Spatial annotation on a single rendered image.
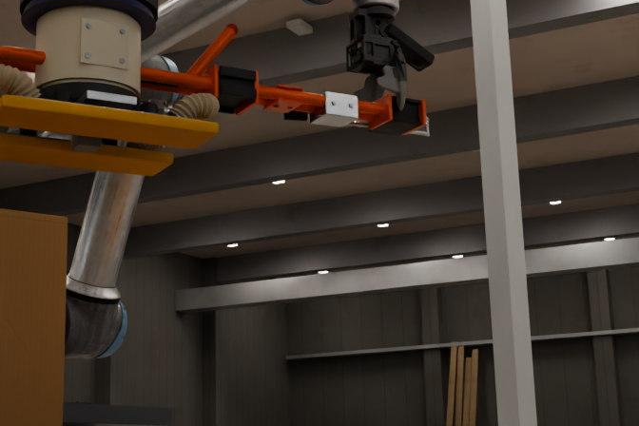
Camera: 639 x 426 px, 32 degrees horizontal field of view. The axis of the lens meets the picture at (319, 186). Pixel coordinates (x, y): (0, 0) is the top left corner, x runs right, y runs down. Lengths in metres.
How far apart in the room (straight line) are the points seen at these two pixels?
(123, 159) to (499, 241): 3.30
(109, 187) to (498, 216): 2.74
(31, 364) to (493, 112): 3.89
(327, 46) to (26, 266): 7.25
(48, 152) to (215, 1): 0.56
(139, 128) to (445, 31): 6.62
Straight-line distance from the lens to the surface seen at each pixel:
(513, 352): 4.96
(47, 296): 1.53
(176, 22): 2.35
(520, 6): 8.16
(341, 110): 2.04
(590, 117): 10.64
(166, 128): 1.76
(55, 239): 1.55
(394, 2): 2.18
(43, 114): 1.70
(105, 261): 2.66
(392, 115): 2.08
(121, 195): 2.63
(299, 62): 8.76
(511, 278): 5.01
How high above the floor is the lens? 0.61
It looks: 14 degrees up
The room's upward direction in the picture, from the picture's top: 2 degrees counter-clockwise
